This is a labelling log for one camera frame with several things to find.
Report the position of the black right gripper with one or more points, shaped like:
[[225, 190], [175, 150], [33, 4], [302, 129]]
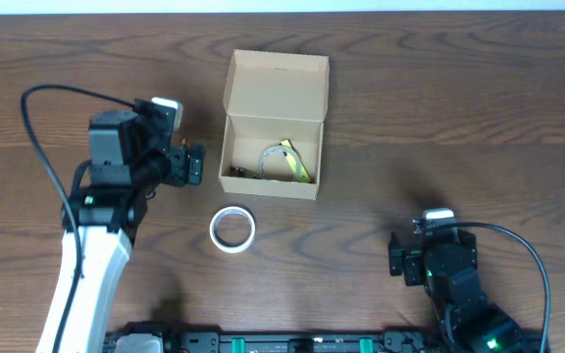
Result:
[[412, 253]]

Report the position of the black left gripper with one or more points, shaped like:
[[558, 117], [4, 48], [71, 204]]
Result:
[[181, 165]]

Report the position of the black pen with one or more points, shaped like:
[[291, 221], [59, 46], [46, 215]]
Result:
[[243, 173]]

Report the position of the white tape roll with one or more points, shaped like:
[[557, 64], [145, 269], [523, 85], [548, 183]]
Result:
[[233, 229]]

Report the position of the brown cardboard box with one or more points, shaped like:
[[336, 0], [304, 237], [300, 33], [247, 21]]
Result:
[[270, 97]]

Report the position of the yellow highlighter marker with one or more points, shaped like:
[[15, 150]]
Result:
[[300, 173]]

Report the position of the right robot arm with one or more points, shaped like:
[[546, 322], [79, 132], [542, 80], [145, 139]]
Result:
[[467, 320]]

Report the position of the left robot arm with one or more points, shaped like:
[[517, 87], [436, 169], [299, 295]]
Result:
[[131, 154]]

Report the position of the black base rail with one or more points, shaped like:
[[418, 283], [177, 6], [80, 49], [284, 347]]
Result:
[[150, 337]]

